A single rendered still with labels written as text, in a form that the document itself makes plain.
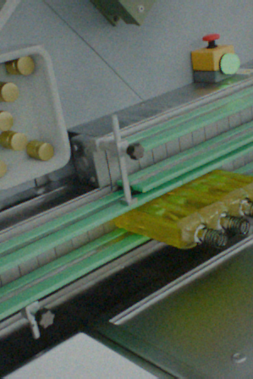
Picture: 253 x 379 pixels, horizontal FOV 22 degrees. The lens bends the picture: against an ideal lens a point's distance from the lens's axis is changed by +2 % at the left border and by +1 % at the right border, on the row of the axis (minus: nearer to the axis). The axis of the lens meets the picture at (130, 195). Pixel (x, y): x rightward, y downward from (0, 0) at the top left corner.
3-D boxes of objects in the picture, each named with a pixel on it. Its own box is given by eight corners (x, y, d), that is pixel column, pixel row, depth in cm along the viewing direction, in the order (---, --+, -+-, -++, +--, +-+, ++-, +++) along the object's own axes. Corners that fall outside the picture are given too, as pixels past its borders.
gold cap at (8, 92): (-14, 84, 115) (-2, 85, 112) (3, 78, 117) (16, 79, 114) (-9, 103, 116) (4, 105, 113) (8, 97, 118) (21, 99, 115)
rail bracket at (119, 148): (100, 199, 122) (142, 211, 112) (83, 113, 116) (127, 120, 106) (112, 193, 123) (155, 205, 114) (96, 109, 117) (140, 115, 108)
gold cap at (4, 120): (-19, 111, 115) (-6, 113, 112) (-1, 107, 118) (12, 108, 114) (-14, 130, 117) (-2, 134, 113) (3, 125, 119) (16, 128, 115)
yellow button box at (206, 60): (192, 81, 150) (216, 83, 145) (189, 48, 148) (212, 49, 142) (213, 74, 154) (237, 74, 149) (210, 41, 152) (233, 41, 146)
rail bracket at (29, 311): (2, 326, 114) (44, 354, 104) (-7, 293, 112) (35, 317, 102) (22, 315, 116) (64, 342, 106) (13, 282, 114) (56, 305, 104)
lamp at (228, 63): (219, 76, 145) (229, 76, 143) (217, 56, 144) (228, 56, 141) (233, 70, 148) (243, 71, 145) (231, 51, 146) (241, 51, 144)
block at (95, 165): (76, 184, 126) (97, 190, 121) (67, 138, 123) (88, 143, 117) (90, 178, 128) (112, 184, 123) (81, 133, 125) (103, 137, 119)
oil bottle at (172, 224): (115, 227, 126) (192, 255, 110) (109, 201, 124) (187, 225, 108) (135, 216, 129) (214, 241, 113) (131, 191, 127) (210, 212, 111)
